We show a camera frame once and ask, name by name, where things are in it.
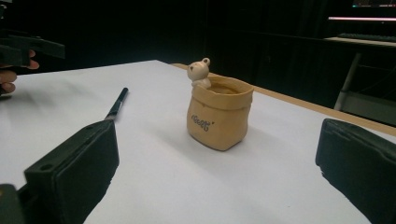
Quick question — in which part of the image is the tan bear pen holder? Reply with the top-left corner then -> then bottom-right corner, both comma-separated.
186,57 -> 255,152

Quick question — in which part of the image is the desk with metal legs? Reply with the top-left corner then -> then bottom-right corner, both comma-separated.
323,36 -> 396,127

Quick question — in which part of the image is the black pen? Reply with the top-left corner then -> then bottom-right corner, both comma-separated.
104,87 -> 129,122

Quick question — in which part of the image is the computer monitor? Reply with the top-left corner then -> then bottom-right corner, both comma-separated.
328,0 -> 396,22

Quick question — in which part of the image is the black keyboard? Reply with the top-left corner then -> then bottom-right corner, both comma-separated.
337,32 -> 396,43

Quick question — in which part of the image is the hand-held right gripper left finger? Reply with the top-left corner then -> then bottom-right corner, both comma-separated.
23,119 -> 120,224

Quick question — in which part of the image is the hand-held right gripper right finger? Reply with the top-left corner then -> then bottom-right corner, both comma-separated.
315,118 -> 396,224

